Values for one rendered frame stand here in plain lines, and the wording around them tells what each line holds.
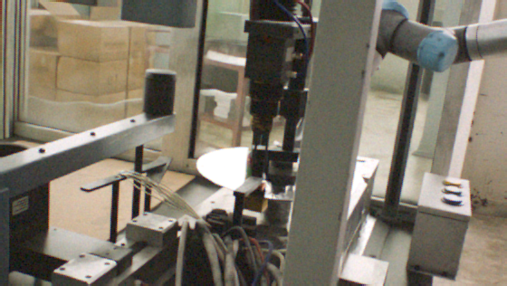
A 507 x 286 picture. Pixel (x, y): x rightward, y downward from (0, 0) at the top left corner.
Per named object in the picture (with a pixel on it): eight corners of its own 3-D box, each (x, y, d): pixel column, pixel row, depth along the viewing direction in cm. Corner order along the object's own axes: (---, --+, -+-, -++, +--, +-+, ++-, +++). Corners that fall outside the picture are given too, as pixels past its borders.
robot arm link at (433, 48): (470, 37, 113) (421, 19, 119) (449, 35, 105) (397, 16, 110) (455, 74, 116) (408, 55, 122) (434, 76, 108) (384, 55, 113)
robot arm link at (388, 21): (410, 2, 112) (373, -11, 116) (381, 49, 111) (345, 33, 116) (417, 23, 119) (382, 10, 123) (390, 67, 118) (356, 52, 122)
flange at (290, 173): (315, 170, 118) (317, 158, 118) (298, 184, 108) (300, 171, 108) (265, 159, 122) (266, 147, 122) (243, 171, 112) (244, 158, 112)
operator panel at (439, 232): (414, 226, 151) (425, 171, 148) (456, 235, 148) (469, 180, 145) (405, 269, 125) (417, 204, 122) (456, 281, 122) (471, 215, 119)
